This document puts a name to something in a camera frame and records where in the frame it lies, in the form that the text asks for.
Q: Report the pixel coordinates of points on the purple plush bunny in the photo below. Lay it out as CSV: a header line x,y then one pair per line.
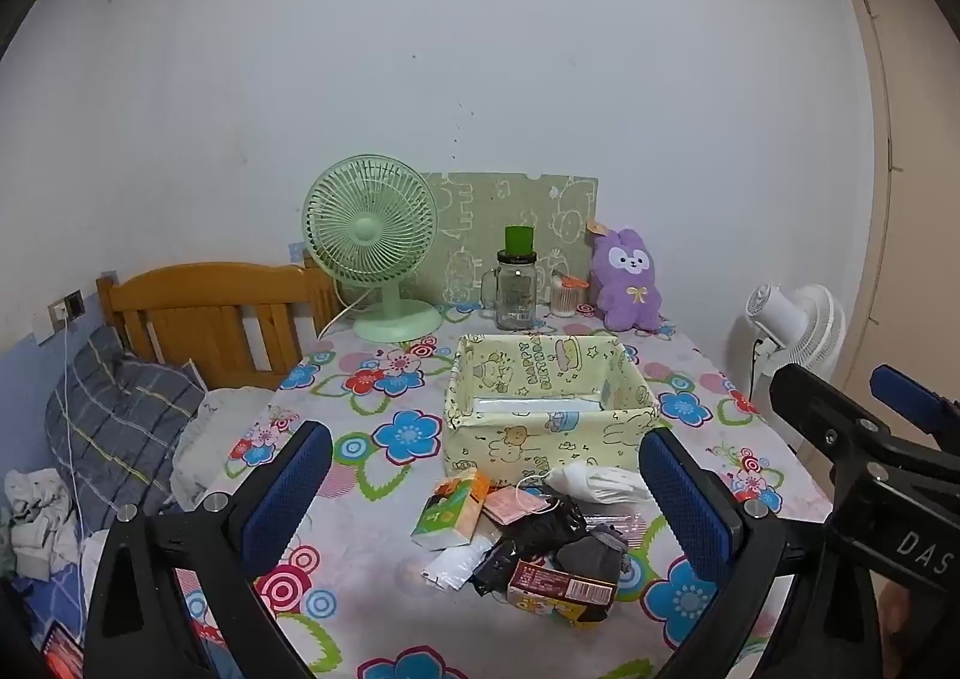
x,y
630,281

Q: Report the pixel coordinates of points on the floral tablecloth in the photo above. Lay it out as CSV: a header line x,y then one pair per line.
x,y
390,379

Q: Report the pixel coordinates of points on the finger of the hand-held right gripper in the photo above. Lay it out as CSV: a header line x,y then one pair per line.
x,y
907,394
825,424

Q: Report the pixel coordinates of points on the white bedding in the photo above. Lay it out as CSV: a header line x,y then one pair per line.
x,y
225,431

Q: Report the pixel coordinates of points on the green desk fan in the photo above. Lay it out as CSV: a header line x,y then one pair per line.
x,y
367,229

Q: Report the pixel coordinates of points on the pink packet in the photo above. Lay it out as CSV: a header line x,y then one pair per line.
x,y
510,503

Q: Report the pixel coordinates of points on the white sachet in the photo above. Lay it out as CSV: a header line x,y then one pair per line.
x,y
454,565

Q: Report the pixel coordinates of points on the wall power outlet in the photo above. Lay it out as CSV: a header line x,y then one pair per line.
x,y
66,308

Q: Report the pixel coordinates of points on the clear plastic packet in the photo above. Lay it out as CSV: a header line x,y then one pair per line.
x,y
619,525

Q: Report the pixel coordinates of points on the crumpled grey white clothes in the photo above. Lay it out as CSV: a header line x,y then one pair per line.
x,y
37,514

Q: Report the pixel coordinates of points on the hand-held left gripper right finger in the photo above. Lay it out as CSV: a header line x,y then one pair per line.
x,y
686,510

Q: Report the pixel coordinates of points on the white standing fan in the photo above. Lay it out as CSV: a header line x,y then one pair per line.
x,y
802,326

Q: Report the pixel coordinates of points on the clear cotton swab container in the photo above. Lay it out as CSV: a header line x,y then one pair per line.
x,y
564,300

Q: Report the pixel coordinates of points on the wooden bed headboard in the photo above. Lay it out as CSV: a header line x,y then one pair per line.
x,y
195,304

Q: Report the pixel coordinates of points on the grey plaid pillow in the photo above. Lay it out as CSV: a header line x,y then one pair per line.
x,y
112,416

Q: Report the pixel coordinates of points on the black packet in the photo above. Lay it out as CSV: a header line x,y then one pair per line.
x,y
491,569

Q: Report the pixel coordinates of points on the yellow cartoon fabric storage box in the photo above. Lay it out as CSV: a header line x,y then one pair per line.
x,y
525,439

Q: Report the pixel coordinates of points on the red yellow printed carton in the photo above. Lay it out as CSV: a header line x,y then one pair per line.
x,y
559,589

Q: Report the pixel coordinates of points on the glass mug jar green lid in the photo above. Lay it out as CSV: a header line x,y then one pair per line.
x,y
517,296

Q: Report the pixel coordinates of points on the beige door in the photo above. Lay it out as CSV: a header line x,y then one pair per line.
x,y
900,124

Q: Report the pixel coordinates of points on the green orange tissue pack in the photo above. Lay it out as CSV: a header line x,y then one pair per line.
x,y
446,510

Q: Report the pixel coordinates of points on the white face mask stack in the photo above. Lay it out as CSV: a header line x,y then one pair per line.
x,y
600,482

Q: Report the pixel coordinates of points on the green cartoon printed board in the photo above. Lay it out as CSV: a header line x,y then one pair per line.
x,y
480,214

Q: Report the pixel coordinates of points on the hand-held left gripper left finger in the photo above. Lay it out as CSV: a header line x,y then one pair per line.
x,y
289,491

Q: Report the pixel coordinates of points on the dark grey sock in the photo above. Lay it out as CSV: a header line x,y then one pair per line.
x,y
589,559

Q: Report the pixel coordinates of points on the black plastic bag bundle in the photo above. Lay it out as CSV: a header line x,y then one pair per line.
x,y
540,533

